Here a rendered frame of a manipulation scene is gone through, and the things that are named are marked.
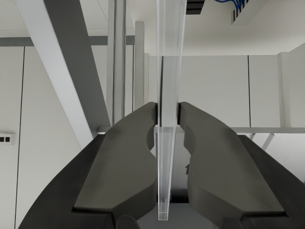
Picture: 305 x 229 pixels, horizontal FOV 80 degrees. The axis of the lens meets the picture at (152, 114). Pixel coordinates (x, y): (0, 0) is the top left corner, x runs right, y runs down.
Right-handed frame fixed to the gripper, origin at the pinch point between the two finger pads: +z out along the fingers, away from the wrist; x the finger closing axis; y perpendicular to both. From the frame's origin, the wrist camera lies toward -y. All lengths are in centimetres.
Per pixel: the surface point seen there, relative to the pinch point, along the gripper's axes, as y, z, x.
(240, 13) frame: -3, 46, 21
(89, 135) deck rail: 6.2, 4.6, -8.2
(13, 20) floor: 6, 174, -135
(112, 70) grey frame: 8.4, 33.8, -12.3
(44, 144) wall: 120, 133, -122
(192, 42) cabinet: 8, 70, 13
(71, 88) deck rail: 0.3, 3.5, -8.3
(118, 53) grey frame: 5.0, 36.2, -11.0
